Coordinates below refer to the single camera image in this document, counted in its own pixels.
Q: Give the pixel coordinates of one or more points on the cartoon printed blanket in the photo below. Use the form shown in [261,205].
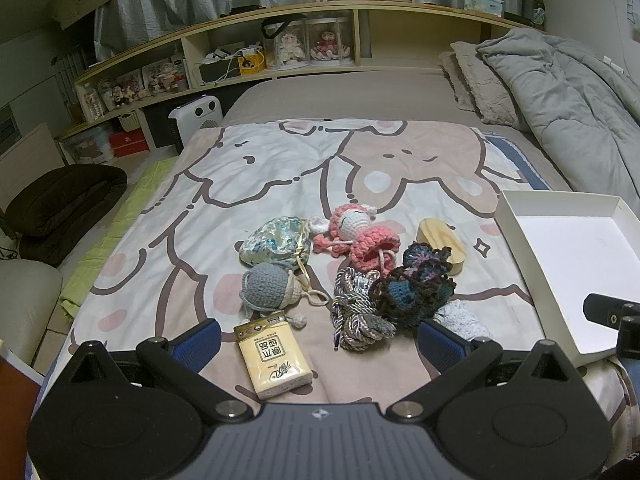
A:
[260,180]

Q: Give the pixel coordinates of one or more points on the bed with beige sheet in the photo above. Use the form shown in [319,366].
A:
[350,95]

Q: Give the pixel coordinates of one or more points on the yellow box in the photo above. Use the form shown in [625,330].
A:
[251,62]

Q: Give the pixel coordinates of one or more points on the yellow tissue packet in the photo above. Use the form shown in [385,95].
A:
[272,357]

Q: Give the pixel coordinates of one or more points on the pale fluffy yarn piece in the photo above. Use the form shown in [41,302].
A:
[462,322]

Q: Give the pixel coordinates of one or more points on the pink crocheted doll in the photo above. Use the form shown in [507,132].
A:
[352,237]

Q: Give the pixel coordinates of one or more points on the dark brown cushion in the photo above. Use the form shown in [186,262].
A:
[60,205]

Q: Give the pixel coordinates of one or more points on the dark crocheted piece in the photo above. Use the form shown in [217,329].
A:
[412,287]

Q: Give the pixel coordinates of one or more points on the beige wooden panel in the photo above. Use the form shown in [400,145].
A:
[27,152]

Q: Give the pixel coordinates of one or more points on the black box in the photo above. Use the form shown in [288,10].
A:
[216,73]

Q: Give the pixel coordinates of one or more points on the white basket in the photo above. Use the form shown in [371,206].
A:
[131,121]

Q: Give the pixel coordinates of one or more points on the green glass bottle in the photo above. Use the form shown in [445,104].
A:
[537,7]

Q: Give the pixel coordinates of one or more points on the tissue box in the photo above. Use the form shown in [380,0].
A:
[483,5]

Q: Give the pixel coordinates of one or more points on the grey crocheted toy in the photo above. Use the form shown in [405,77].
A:
[267,287]

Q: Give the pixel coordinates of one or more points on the beige fluffy pillow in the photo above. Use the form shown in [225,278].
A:
[480,90]

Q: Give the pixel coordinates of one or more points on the red box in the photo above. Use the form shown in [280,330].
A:
[128,143]

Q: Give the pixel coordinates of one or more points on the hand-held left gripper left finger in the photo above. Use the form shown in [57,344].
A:
[194,345]

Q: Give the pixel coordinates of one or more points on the white cardboard tray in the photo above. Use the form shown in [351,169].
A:
[570,265]

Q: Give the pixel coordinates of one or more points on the beige padded seat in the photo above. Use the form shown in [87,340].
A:
[25,300]

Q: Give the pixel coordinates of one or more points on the white doll in clear case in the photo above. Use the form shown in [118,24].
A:
[292,46]

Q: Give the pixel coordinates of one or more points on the clear plastic storage box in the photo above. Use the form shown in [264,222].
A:
[87,147]

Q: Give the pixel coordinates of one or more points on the oval wooden box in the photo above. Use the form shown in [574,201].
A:
[442,250]

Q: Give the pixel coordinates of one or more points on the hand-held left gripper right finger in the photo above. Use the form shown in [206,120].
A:
[439,347]

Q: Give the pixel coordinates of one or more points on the grey duvet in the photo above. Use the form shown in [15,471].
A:
[565,100]

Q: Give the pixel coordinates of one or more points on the white fan heater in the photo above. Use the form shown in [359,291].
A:
[196,116]

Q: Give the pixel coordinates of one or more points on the wooden shelf headboard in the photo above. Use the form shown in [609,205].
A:
[300,12]

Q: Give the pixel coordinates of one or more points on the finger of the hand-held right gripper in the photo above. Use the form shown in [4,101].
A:
[607,310]

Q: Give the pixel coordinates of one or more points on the doll display cases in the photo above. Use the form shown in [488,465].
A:
[328,42]

